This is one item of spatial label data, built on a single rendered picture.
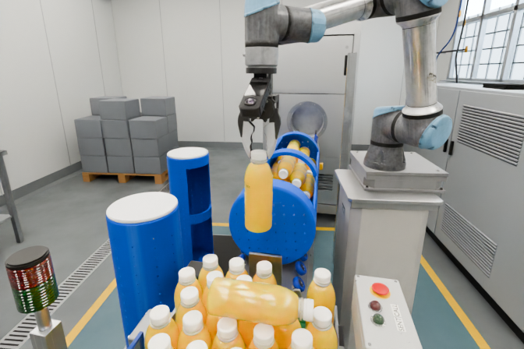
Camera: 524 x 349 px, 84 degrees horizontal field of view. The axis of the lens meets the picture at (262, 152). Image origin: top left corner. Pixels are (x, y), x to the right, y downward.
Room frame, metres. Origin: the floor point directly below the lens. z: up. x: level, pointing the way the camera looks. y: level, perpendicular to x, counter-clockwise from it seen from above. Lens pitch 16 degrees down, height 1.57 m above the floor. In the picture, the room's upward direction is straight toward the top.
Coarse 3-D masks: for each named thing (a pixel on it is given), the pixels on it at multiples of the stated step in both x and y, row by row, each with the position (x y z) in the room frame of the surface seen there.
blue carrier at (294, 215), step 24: (288, 144) 1.69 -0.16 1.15; (312, 144) 1.66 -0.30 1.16; (312, 168) 1.21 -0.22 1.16; (288, 192) 0.82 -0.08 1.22; (240, 216) 0.85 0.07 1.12; (288, 216) 0.82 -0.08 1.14; (312, 216) 0.81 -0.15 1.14; (240, 240) 0.85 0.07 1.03; (264, 240) 0.84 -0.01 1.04; (288, 240) 0.82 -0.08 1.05; (312, 240) 0.81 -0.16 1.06
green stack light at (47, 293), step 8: (48, 280) 0.45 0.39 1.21; (56, 280) 0.47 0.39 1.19; (32, 288) 0.43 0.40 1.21; (40, 288) 0.43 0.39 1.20; (48, 288) 0.44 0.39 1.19; (56, 288) 0.46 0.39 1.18; (16, 296) 0.42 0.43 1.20; (24, 296) 0.42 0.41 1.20; (32, 296) 0.42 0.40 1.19; (40, 296) 0.43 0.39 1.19; (48, 296) 0.44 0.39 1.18; (56, 296) 0.45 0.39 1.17; (16, 304) 0.42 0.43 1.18; (24, 304) 0.42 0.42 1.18; (32, 304) 0.42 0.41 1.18; (40, 304) 0.43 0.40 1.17; (48, 304) 0.44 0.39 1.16; (24, 312) 0.42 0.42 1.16; (32, 312) 0.42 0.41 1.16
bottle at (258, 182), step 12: (252, 168) 0.65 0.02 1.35; (264, 168) 0.65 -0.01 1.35; (252, 180) 0.64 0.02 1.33; (264, 180) 0.64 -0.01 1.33; (252, 192) 0.64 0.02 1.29; (264, 192) 0.64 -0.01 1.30; (252, 204) 0.64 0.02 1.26; (264, 204) 0.64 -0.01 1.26; (252, 216) 0.64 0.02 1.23; (264, 216) 0.64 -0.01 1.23; (252, 228) 0.64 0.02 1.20; (264, 228) 0.64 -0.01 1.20
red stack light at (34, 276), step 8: (48, 256) 0.46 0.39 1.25; (40, 264) 0.44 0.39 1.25; (48, 264) 0.45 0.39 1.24; (8, 272) 0.42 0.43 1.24; (16, 272) 0.42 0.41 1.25; (24, 272) 0.42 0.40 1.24; (32, 272) 0.43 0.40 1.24; (40, 272) 0.44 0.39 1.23; (48, 272) 0.45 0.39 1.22; (16, 280) 0.42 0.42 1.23; (24, 280) 0.42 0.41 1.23; (32, 280) 0.43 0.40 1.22; (40, 280) 0.43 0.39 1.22; (16, 288) 0.42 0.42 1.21; (24, 288) 0.42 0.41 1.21
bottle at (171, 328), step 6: (150, 324) 0.47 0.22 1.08; (168, 324) 0.48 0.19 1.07; (174, 324) 0.49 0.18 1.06; (150, 330) 0.47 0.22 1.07; (156, 330) 0.47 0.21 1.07; (162, 330) 0.47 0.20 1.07; (168, 330) 0.47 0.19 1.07; (174, 330) 0.48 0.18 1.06; (150, 336) 0.46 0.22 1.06; (174, 336) 0.47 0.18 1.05; (144, 342) 0.47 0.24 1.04; (174, 342) 0.47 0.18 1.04
